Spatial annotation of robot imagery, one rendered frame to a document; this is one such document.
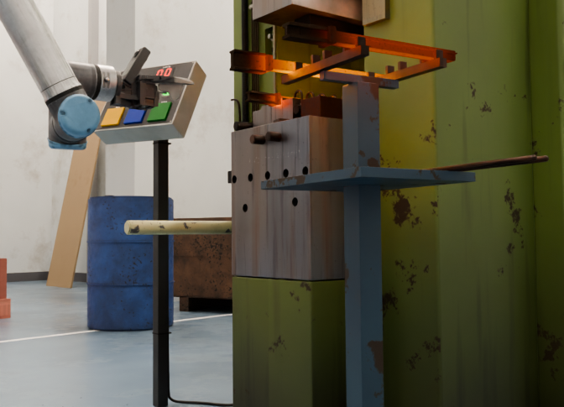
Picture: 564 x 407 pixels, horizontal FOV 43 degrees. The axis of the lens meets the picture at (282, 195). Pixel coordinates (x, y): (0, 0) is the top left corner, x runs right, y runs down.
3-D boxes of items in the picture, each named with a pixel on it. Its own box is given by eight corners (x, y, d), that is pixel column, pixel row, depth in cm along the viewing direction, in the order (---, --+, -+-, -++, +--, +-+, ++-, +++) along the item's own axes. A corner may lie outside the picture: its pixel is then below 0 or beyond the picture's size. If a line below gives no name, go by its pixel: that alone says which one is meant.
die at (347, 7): (291, 3, 209) (291, -28, 210) (252, 20, 225) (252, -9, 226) (391, 28, 235) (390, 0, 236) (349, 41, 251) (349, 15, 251)
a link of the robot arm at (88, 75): (38, 101, 174) (38, 60, 175) (86, 106, 182) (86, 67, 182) (51, 94, 167) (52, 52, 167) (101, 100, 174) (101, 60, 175)
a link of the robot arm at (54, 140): (50, 146, 165) (51, 93, 166) (44, 152, 175) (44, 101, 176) (92, 148, 169) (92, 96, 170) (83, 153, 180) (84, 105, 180)
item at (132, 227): (130, 236, 220) (130, 218, 220) (122, 236, 224) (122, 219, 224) (247, 235, 247) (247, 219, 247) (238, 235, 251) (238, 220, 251)
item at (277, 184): (361, 176, 136) (361, 166, 136) (260, 189, 170) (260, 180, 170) (475, 181, 151) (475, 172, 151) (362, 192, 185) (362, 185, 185)
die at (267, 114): (292, 123, 207) (292, 95, 208) (253, 132, 223) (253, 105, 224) (393, 135, 233) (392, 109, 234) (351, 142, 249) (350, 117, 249)
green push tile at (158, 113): (164, 118, 235) (171, 101, 239) (146, 120, 238) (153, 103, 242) (167, 122, 236) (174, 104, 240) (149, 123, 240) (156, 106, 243)
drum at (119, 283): (137, 319, 513) (138, 199, 518) (192, 325, 477) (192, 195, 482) (68, 327, 469) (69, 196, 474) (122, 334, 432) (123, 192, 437)
